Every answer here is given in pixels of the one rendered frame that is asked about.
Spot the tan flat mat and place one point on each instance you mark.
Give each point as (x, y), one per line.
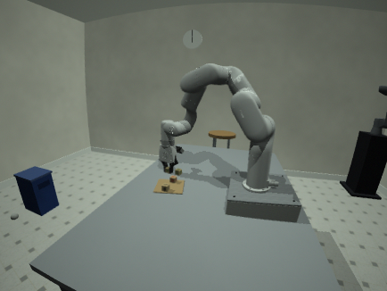
(175, 188)

